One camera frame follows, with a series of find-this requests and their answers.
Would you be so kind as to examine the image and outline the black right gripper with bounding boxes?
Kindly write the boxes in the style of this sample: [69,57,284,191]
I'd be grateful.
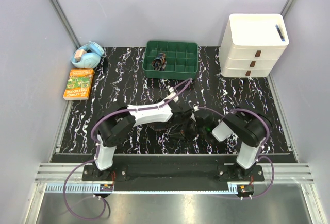
[169,117,206,141]

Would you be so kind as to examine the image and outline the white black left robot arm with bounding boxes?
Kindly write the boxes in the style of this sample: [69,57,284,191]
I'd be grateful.
[91,99,193,181]

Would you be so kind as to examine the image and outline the rolled multicoloured tie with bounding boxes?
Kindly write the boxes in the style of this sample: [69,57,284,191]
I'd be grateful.
[152,53,167,71]

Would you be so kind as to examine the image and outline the black marbled table mat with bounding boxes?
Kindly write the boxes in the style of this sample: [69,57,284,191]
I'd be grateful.
[60,47,289,154]

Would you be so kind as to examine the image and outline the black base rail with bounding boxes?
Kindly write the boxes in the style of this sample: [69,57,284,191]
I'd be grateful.
[82,155,265,182]

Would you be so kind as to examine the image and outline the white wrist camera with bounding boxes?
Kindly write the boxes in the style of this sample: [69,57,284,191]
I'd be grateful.
[190,106,199,122]
[162,87,179,103]

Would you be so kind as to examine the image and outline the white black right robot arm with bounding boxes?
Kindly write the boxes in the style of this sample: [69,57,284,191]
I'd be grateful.
[169,106,273,181]

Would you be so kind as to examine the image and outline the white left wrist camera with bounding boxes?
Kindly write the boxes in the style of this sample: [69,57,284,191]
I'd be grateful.
[162,87,179,103]

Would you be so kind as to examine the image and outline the blue pen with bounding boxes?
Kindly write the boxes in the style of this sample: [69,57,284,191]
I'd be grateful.
[275,24,285,42]

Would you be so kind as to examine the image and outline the brown tie with blue flowers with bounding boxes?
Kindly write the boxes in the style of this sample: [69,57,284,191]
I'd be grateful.
[148,122,171,131]

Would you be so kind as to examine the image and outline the orange picture book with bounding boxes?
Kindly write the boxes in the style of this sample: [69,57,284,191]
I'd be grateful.
[63,68,94,100]

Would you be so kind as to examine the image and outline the green compartment tray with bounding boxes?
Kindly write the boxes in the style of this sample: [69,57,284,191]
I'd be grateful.
[142,40,199,80]

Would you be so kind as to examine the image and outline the white drawer unit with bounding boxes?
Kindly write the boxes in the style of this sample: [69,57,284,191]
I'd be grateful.
[219,13,289,78]

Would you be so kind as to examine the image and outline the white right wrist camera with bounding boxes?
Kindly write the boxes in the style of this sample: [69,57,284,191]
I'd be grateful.
[190,106,199,122]

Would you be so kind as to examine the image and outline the light blue headphones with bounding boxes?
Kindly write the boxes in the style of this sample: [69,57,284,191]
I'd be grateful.
[71,41,105,69]

